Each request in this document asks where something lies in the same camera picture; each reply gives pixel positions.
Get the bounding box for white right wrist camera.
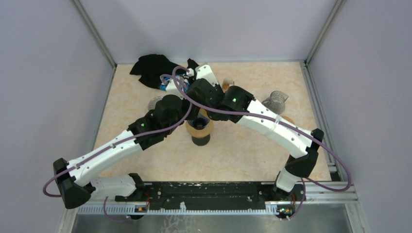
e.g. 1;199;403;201
186;64;220;86

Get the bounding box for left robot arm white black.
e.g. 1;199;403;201
53;95;199;209

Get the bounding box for black cloth with flower print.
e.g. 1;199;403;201
129;54;200;90

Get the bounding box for orange coffee filter box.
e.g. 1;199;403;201
221;78;234;92

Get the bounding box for smoky glass pitcher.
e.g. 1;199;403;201
262;90;289;115

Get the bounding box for brown paper coffee filter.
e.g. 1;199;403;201
197;109;210;123

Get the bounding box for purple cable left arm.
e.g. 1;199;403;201
42;74;194;223

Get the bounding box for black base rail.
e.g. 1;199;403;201
141;182;291;213

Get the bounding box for ribbed glass dripper cone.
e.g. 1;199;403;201
188;117;210;130

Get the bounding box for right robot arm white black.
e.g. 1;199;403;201
186;79;324;200

